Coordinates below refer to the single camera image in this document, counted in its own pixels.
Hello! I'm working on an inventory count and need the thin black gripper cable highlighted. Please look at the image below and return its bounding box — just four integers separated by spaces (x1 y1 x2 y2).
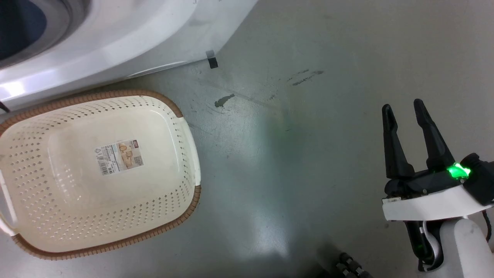
482 210 492 243

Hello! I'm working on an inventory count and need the cream perforated laundry basket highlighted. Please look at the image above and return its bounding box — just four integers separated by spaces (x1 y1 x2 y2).
0 90 202 260

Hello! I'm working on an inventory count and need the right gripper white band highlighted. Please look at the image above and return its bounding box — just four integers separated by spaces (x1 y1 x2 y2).
382 99 494 222

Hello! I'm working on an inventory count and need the white washing machine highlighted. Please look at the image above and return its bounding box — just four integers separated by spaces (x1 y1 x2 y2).
0 0 258 112

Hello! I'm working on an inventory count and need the paper product label sticker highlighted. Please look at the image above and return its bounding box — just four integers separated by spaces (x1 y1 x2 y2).
95 140 144 176

